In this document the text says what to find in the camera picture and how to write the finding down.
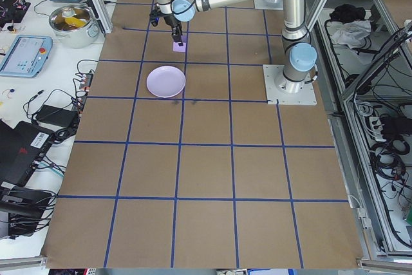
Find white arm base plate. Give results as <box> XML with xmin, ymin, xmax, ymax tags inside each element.
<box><xmin>253</xmin><ymin>0</ymin><xmax>285</xmax><ymax>11</ymax></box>
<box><xmin>263</xmin><ymin>64</ymin><xmax>318</xmax><ymax>106</ymax></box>

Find black power brick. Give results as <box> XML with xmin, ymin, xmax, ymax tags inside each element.
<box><xmin>33</xmin><ymin>104</ymin><xmax>80</xmax><ymax>128</ymax></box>

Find white power strip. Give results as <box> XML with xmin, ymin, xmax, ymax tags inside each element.
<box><xmin>366</xmin><ymin>116</ymin><xmax>386</xmax><ymax>142</ymax></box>

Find steel pot with glass lid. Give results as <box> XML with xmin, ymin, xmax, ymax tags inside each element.
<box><xmin>48</xmin><ymin>3</ymin><xmax>99</xmax><ymax>50</ymax></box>

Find V-shaped metal bar frame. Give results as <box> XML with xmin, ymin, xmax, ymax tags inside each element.
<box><xmin>304</xmin><ymin>0</ymin><xmax>412</xmax><ymax>256</ymax></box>

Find aluminium profile bar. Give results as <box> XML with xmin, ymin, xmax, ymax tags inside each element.
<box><xmin>355</xmin><ymin>256</ymin><xmax>412</xmax><ymax>270</ymax></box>
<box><xmin>0</xmin><ymin>254</ymin><xmax>48</xmax><ymax>270</ymax></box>

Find teach pendant with red button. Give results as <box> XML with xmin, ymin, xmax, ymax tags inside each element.
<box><xmin>0</xmin><ymin>35</ymin><xmax>53</xmax><ymax>79</ymax></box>

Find white crumpled cloth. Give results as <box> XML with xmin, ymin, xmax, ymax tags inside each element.
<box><xmin>331</xmin><ymin>19</ymin><xmax>373</xmax><ymax>50</ymax></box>

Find aluminium profile post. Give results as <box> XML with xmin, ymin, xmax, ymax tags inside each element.
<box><xmin>71</xmin><ymin>0</ymin><xmax>114</xmax><ymax>35</ymax></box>

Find flat black device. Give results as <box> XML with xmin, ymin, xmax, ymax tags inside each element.
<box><xmin>0</xmin><ymin>187</ymin><xmax>58</xmax><ymax>222</ymax></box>

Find purple plastic plate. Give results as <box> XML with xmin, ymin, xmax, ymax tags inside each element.
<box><xmin>146</xmin><ymin>66</ymin><xmax>187</xmax><ymax>99</ymax></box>

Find purple foam block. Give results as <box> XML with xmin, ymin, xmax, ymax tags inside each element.
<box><xmin>173</xmin><ymin>34</ymin><xmax>188</xmax><ymax>53</ymax></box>

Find black power strip red switches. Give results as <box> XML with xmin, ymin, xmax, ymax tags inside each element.
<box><xmin>72</xmin><ymin>71</ymin><xmax>95</xmax><ymax>115</ymax></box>

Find black power adapter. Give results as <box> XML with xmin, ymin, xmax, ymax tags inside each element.
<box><xmin>381</xmin><ymin>115</ymin><xmax>405</xmax><ymax>135</ymax></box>

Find black electronics board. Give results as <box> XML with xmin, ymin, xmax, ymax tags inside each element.
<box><xmin>0</xmin><ymin>0</ymin><xmax>32</xmax><ymax>28</ymax></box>

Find black crumpled cloth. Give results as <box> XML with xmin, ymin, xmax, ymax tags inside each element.
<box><xmin>330</xmin><ymin>3</ymin><xmax>367</xmax><ymax>22</ymax></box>

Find coiled black cables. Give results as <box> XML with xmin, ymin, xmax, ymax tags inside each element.
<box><xmin>370</xmin><ymin>138</ymin><xmax>411</xmax><ymax>181</ymax></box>

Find black laptop with red logo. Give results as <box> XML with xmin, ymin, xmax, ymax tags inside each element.
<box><xmin>0</xmin><ymin>120</ymin><xmax>56</xmax><ymax>188</ymax></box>

